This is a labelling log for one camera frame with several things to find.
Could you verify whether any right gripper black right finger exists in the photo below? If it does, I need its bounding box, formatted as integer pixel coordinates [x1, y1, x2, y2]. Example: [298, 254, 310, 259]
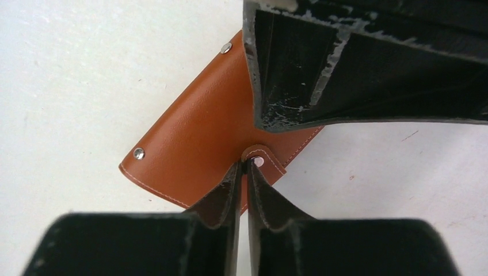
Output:
[246, 160, 459, 275]

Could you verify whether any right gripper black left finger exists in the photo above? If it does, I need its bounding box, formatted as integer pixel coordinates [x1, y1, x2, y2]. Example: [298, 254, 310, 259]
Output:
[24, 162, 243, 275]

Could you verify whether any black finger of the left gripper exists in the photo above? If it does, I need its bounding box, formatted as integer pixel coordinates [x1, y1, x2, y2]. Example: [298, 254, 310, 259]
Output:
[242, 1, 487, 133]

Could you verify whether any brown leather card holder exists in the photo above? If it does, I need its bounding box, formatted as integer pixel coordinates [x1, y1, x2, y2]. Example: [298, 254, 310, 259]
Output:
[119, 32, 320, 208]

